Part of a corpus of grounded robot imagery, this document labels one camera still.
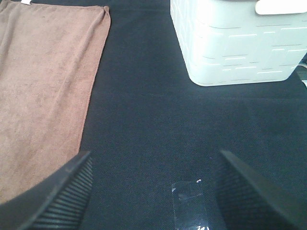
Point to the white towel label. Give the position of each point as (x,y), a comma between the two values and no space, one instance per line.
(27,2)

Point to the brown microfibre towel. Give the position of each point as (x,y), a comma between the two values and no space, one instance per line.
(49,57)

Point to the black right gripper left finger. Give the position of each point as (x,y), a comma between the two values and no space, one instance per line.
(57,203)

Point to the clear tape strip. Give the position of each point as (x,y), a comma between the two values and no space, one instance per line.
(189,206)

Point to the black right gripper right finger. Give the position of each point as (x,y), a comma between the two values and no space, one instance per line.
(249,201)

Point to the white plastic storage basket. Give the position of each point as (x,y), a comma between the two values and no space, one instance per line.
(226,42)

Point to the black table cloth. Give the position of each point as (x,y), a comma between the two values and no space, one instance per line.
(149,126)

